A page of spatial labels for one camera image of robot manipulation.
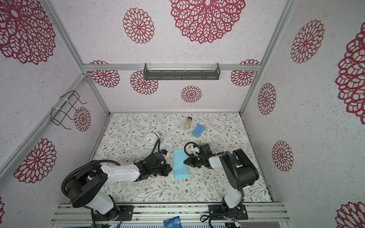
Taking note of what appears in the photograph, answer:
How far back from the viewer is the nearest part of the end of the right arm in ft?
2.49

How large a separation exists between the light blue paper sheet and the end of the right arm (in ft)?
0.08

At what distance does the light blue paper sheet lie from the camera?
34.8 inches
